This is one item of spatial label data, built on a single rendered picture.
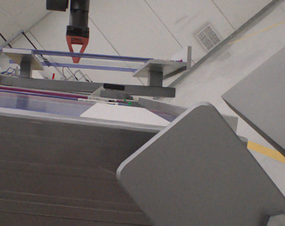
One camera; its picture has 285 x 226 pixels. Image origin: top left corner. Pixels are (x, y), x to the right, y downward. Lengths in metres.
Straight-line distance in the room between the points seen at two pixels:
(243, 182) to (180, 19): 8.42
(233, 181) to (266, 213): 0.02
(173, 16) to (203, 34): 0.78
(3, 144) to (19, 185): 0.02
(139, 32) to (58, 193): 8.23
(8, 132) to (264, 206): 0.13
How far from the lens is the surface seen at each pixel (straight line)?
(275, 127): 0.56
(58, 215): 0.20
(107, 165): 0.19
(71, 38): 1.11
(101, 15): 8.45
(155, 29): 8.45
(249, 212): 0.16
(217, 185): 0.16
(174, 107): 0.37
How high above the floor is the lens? 0.78
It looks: 5 degrees down
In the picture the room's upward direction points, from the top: 39 degrees counter-clockwise
